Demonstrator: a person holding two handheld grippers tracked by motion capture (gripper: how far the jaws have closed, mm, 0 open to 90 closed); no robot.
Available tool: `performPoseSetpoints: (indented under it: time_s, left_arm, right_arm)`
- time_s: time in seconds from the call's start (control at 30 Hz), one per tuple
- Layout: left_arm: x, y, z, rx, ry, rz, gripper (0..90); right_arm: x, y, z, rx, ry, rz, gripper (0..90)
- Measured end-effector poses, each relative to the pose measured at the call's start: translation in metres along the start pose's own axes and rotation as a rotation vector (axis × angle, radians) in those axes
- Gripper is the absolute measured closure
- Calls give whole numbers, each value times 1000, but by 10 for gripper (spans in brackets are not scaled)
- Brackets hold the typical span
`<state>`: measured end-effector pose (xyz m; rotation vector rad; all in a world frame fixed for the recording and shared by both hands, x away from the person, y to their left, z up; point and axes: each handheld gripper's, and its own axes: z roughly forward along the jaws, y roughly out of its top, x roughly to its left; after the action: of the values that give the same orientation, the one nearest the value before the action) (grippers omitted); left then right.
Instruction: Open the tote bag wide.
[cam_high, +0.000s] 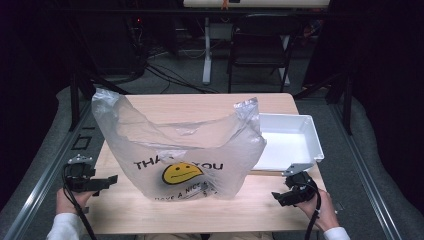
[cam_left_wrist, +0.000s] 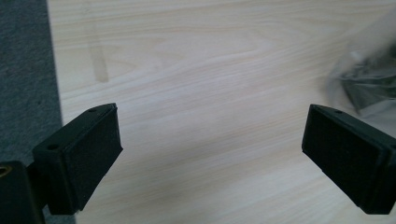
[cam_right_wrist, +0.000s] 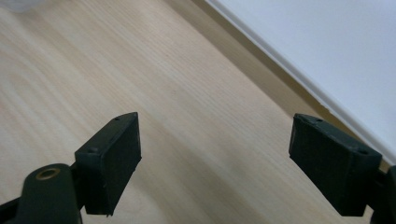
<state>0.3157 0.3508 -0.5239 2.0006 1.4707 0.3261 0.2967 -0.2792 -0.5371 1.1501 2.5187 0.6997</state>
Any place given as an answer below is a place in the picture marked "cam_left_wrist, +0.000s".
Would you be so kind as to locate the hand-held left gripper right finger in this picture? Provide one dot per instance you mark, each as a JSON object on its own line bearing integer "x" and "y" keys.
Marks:
{"x": 348, "y": 155}

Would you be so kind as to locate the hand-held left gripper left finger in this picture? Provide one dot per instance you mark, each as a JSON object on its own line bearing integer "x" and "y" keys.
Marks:
{"x": 77, "y": 158}

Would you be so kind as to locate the clear plastic bag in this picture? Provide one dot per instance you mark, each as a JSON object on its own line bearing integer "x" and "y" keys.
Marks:
{"x": 370, "y": 81}

